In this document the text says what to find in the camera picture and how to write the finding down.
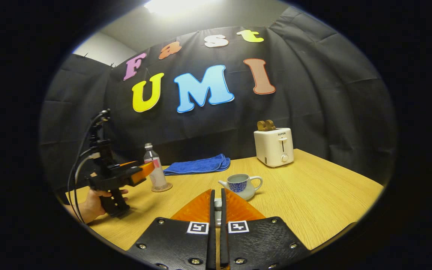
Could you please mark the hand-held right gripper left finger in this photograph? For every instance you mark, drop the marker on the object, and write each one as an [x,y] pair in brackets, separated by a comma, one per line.
[178,243]

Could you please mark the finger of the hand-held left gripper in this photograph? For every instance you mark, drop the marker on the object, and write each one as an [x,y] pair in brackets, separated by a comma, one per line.
[143,173]
[129,164]

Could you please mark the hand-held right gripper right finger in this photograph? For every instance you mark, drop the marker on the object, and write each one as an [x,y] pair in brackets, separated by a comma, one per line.
[257,243]

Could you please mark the clear water bottle pink label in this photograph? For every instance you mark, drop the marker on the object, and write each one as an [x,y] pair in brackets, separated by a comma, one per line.
[158,176]

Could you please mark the round brown coaster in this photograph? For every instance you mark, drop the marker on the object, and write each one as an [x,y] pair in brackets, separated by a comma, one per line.
[168,186]

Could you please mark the white teacup lid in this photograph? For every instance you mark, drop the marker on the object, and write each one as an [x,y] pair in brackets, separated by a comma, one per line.
[218,204]

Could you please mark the white blue teacup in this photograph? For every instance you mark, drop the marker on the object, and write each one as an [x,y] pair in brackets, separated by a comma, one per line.
[240,185]

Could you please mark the blue folded towel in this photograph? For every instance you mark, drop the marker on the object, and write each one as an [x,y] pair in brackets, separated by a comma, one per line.
[197,165]

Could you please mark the white toaster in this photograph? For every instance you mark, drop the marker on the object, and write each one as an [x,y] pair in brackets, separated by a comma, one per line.
[274,148]

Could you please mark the brown toast slice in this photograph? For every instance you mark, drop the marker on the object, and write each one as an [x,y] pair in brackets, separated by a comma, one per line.
[261,126]
[271,125]

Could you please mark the ceiling light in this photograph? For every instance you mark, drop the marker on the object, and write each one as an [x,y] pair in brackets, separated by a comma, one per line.
[174,5]

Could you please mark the black backdrop cloth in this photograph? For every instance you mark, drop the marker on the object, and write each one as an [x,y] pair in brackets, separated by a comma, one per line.
[332,93]

